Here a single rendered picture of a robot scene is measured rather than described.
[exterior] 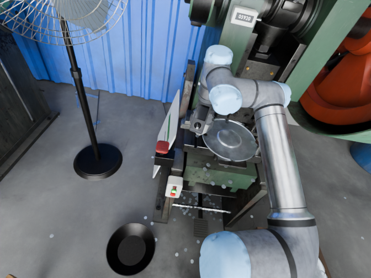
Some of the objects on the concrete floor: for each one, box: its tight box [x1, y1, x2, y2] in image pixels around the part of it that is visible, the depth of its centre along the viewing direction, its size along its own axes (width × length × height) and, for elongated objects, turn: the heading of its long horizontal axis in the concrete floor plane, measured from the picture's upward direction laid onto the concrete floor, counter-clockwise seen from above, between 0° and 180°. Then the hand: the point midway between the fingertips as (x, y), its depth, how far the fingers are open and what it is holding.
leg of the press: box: [152, 59, 195, 224], centre depth 138 cm, size 92×12×90 cm, turn 167°
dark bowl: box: [106, 222, 156, 276], centre depth 122 cm, size 30×30×7 cm
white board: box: [152, 89, 179, 178], centre depth 159 cm, size 14×50×59 cm, turn 171°
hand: (198, 134), depth 78 cm, fingers closed
